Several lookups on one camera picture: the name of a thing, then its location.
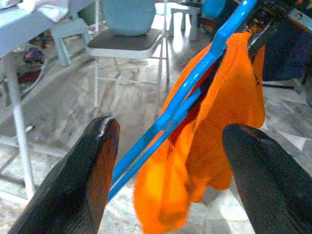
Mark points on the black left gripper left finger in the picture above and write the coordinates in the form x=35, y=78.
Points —
x=68, y=190

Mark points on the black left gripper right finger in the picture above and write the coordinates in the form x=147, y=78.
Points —
x=273, y=185

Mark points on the orange shirt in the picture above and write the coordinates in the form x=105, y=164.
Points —
x=226, y=97

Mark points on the navy garment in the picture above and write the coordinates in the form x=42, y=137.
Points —
x=287, y=56

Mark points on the blue plastic hanger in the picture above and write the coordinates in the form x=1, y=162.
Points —
x=190, y=80

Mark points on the pale blue folding table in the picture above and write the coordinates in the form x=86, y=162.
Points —
x=14, y=31

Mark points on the white crumpled cloth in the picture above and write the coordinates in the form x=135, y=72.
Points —
x=44, y=7

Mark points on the white child chair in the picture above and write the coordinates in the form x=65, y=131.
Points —
x=185, y=17

